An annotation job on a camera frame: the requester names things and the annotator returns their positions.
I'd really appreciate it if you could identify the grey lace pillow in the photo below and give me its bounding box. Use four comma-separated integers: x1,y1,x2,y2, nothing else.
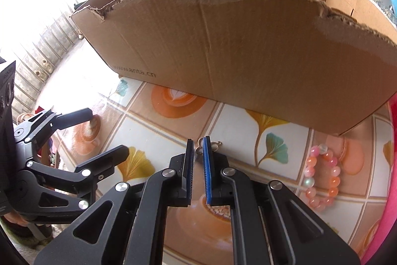
371,0,396,26

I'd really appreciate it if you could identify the person left hand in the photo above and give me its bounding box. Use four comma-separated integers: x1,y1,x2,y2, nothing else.
3,211,28,227

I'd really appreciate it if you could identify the patterned tablecloth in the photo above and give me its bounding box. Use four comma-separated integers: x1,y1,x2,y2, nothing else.
46,75,392,265

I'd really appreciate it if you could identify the gold butterfly brooch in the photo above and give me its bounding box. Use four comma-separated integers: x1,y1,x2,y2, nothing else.
195,137,223,155

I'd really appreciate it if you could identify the pink orange bead bracelet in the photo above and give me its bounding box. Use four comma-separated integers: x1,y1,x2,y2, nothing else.
303,143,341,212

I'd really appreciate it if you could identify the brown cardboard box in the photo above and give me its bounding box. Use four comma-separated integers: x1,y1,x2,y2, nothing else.
71,0,396,135

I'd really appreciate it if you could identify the pink floral blanket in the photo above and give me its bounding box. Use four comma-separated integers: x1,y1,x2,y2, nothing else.
361,96,396,264

